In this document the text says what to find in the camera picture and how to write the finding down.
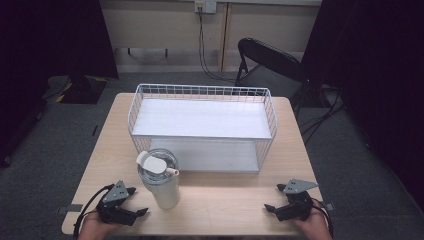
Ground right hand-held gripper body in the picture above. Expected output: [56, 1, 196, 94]
[275, 178, 320, 222]

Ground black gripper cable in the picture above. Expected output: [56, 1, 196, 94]
[72, 183, 116, 240]
[311, 199, 335, 239]

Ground black power cable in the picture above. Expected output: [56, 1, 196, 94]
[197, 7, 238, 84]

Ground person's left hand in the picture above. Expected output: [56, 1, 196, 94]
[77, 211, 123, 240]

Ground white wall outlet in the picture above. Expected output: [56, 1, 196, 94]
[194, 0, 218, 15]

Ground black stand base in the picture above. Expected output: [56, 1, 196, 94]
[42, 74, 110, 105]

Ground white wire basket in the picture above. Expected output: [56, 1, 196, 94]
[127, 83, 279, 175]

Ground black curtain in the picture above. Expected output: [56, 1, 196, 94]
[0, 0, 120, 168]
[300, 0, 424, 214]

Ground black folding chair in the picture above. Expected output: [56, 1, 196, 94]
[234, 37, 312, 101]

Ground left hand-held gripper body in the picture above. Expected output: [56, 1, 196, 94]
[96, 179, 138, 227]

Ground white tumbler cup with lid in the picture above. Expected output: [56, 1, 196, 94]
[135, 148, 182, 211]

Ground person's right hand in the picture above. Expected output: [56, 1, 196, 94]
[292, 202, 333, 240]

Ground black floor cables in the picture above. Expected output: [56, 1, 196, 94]
[297, 85, 347, 145]

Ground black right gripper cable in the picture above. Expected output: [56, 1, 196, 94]
[311, 199, 335, 239]

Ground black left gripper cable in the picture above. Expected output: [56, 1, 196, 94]
[72, 183, 116, 240]

